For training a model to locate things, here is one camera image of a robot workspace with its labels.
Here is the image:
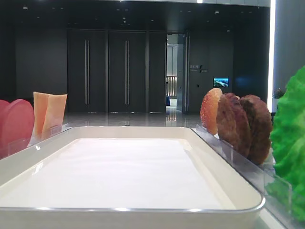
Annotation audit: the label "near brown meat patty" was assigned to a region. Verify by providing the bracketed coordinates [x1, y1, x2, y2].
[240, 94, 273, 165]

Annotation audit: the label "middle brown meat patty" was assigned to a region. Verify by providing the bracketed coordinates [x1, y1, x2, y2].
[216, 93, 251, 157]

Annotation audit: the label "potted plant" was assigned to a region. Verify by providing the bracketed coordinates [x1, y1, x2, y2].
[273, 88, 285, 99]

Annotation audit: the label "brown meat patty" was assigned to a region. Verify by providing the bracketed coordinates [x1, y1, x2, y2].
[240, 94, 273, 165]
[216, 93, 251, 157]

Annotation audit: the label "small wall display screen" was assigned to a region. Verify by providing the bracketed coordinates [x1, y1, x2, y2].
[213, 78, 229, 87]

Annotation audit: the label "rear pink tomato slice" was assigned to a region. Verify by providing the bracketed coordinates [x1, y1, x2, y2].
[0, 100, 10, 119]

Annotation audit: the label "upright toasted bread slice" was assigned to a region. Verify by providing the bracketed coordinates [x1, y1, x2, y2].
[200, 88, 223, 135]

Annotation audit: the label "white rectangular tray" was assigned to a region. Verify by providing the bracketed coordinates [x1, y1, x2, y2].
[0, 127, 265, 229]

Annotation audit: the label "orange cheese slice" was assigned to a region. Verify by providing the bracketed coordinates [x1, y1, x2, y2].
[33, 92, 55, 140]
[41, 94, 67, 140]

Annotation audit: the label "rear orange cheese slice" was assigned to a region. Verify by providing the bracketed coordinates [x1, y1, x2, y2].
[33, 92, 55, 140]

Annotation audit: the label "front orange cheese slice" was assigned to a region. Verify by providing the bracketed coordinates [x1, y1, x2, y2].
[41, 94, 67, 140]

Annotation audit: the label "clear acrylic holder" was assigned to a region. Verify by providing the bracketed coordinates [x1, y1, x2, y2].
[0, 124, 70, 159]
[193, 125, 305, 229]

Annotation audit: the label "dark double doors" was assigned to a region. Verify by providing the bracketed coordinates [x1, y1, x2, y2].
[67, 30, 167, 113]

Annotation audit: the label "left clear acrylic holder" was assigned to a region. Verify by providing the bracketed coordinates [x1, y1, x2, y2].
[0, 124, 70, 159]

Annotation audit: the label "green lettuce leaf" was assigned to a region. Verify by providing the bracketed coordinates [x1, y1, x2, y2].
[266, 68, 305, 223]

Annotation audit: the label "right clear acrylic holder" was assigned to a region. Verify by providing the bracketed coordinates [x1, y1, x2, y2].
[193, 125, 305, 229]

